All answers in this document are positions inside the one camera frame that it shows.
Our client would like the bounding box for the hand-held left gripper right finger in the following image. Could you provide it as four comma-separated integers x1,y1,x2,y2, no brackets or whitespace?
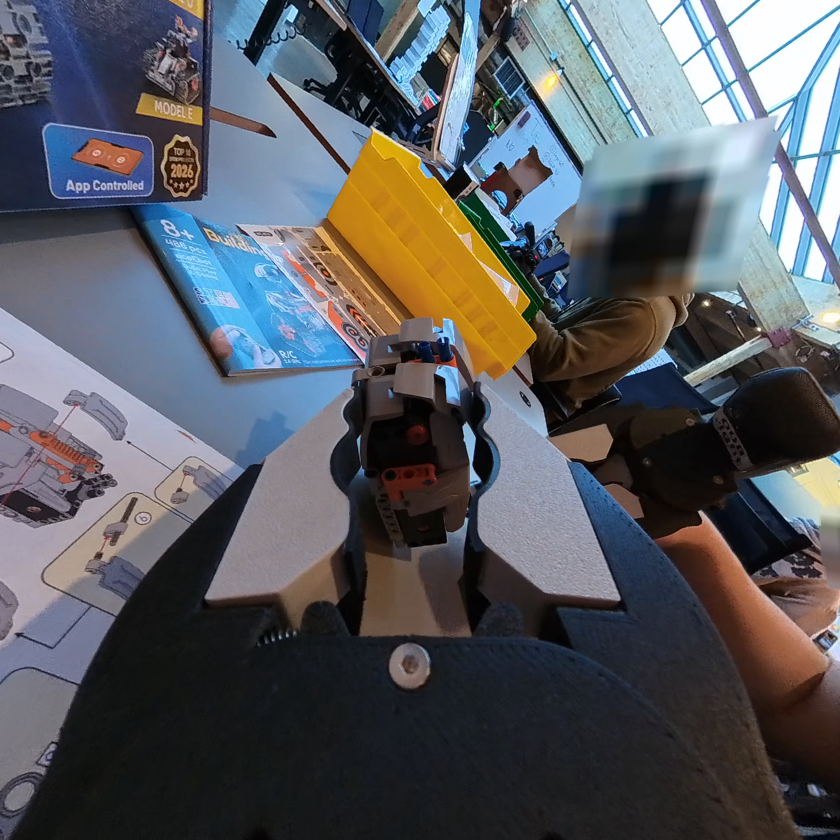
461,379,622,636

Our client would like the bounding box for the open white assembly manual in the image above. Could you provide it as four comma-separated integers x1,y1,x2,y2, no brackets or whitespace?
0,307,245,815

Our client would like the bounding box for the grey desk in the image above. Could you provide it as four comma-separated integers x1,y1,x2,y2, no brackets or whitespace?
0,36,549,637

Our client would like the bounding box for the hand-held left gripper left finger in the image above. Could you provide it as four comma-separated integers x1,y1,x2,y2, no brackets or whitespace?
205,389,368,636

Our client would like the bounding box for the blue robot kit box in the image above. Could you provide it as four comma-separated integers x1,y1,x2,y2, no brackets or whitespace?
0,0,212,212

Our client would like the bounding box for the robot sticker sheet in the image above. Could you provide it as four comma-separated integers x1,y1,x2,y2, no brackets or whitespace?
236,220,411,365

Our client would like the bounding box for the person's right forearm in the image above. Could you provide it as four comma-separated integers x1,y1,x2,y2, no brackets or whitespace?
653,512,840,782

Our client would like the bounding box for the grey building block robot model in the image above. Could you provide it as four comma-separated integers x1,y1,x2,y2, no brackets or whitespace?
351,318,476,549

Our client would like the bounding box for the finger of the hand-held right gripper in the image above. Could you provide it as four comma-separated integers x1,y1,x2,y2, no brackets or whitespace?
594,456,647,519
550,423,618,463

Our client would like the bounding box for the blue instruction booklet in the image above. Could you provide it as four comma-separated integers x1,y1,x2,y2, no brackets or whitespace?
131,203,365,378

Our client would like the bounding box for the white standing board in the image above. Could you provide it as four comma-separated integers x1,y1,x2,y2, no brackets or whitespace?
432,0,481,168

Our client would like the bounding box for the yellow plastic bin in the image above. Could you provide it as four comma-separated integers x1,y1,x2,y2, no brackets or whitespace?
326,128,538,380

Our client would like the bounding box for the white whiteboard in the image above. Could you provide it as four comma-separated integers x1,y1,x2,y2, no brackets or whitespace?
469,101,584,234

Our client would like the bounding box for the green plastic bin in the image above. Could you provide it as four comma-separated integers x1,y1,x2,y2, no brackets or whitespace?
456,193,546,322

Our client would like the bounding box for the brown cardboard cutout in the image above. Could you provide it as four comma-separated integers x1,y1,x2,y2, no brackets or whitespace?
499,146,553,212

